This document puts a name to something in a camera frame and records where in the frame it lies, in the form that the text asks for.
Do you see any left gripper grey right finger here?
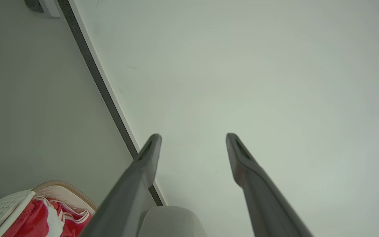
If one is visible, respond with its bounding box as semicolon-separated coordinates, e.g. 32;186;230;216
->
226;133;314;237

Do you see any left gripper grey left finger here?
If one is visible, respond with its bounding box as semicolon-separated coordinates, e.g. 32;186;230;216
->
79;133;162;237

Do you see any red garment with white stripes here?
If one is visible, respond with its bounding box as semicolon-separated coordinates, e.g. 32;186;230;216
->
2;197;93;237

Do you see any grey fabric sofa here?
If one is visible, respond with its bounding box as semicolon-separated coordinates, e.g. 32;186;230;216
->
137;206;207;237

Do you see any white and black baseboard strip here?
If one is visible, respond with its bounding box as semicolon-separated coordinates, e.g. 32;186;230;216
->
56;0;167;207

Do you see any white plastic box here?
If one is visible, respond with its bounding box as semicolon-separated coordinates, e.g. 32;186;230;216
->
39;0;62;19

